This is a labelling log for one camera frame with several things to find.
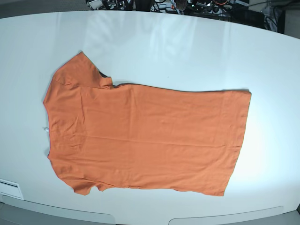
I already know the orange T-shirt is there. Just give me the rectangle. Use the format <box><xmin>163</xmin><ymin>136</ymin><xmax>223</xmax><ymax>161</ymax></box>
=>
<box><xmin>44</xmin><ymin>52</ymin><xmax>251</xmax><ymax>196</ymax></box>

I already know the white power strip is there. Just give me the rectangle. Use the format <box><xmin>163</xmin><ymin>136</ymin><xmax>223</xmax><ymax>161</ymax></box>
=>
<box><xmin>150</xmin><ymin>0</ymin><xmax>187</xmax><ymax>13</ymax></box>

